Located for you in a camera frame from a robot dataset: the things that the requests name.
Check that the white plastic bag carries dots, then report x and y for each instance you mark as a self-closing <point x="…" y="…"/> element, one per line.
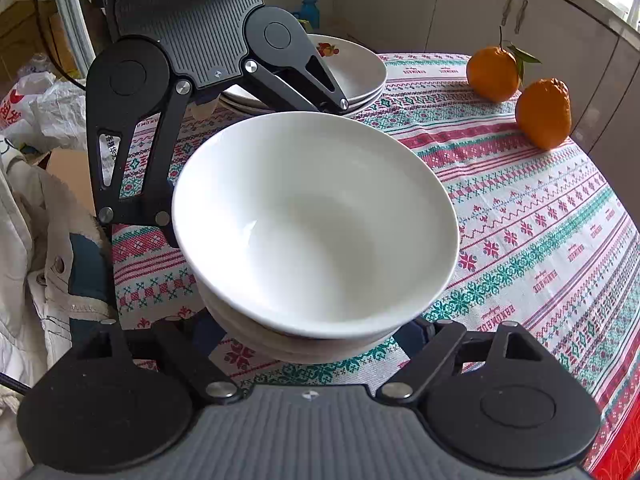
<point x="50" y="110"/>

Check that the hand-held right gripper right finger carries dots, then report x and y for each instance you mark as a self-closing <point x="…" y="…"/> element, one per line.
<point x="417" y="337"/>

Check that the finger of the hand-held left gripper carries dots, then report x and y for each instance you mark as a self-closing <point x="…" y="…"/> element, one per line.
<point x="292" y="86"/>
<point x="172" y="150"/>

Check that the white bowl pink flowers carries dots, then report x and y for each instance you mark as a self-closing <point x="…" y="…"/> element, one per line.
<point x="300" y="355"/>
<point x="215" y="312"/>
<point x="310" y="210"/>

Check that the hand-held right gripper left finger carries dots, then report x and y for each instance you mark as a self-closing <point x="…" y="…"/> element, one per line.
<point x="175" y="347"/>

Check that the kitchen countertop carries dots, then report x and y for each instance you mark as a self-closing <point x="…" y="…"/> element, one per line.
<point x="615" y="12"/>

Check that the cardboard box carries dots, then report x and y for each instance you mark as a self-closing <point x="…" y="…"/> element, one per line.
<point x="70" y="170"/>

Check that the bumpy orange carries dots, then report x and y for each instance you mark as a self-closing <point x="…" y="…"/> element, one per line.
<point x="542" y="112"/>

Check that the white padded cloth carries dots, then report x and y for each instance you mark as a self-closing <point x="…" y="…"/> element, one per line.
<point x="30" y="240"/>

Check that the blue plastic jug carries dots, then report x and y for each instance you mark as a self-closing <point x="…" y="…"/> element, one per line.
<point x="307" y="12"/>

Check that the white fruit print plate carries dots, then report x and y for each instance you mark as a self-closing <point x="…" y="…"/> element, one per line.
<point x="235" y="94"/>
<point x="360" y="67"/>
<point x="240" y="106"/>

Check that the orange with green leaf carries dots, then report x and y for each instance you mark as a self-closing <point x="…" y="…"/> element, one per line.
<point x="492" y="72"/>

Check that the red gift box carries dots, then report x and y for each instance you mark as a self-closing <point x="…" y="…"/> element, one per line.
<point x="620" y="455"/>

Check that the patterned tablecloth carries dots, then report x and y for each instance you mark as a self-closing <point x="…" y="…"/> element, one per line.
<point x="525" y="235"/>

